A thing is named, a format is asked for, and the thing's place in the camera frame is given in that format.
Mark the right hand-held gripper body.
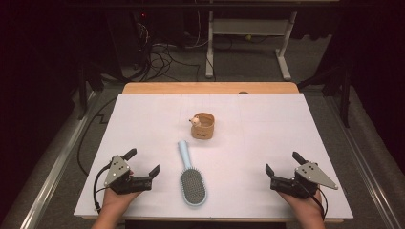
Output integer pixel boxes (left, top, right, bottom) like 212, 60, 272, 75
269, 161, 339, 200

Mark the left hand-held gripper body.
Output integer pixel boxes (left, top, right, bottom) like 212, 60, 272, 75
103, 155, 154, 196

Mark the light blue hairbrush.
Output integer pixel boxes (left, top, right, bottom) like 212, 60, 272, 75
177, 139, 208, 207

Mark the person's left hand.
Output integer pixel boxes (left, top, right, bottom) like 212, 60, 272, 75
100, 171, 141, 215

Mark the person's right hand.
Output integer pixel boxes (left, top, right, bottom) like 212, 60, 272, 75
276, 188, 324, 221

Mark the white table mat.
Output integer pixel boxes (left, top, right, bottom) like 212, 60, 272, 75
74, 93, 354, 220

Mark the tan cup with animal figure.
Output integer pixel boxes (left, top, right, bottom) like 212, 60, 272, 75
188, 112, 216, 140

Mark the dark metal stand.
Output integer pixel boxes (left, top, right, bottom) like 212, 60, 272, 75
297, 61, 352, 129
75, 61, 105, 121

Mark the wooden table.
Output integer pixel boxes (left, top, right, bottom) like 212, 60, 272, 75
81, 81, 346, 224

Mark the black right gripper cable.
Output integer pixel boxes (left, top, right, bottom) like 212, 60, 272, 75
304, 181, 329, 221

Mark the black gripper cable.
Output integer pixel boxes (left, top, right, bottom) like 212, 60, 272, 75
304, 181, 329, 221
93, 163, 113, 214

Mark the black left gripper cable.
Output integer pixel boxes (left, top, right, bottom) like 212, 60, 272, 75
93, 163, 113, 214

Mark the black floor cable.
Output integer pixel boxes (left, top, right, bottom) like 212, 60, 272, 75
76, 96, 119, 177

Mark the metal floor rail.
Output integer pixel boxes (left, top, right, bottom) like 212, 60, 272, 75
18, 90, 97, 229
324, 94, 405, 229

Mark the tangle of floor cables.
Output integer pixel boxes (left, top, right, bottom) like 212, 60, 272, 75
133, 11, 212, 83

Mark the white metal desk frame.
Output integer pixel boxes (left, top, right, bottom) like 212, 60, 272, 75
204, 10, 299, 82

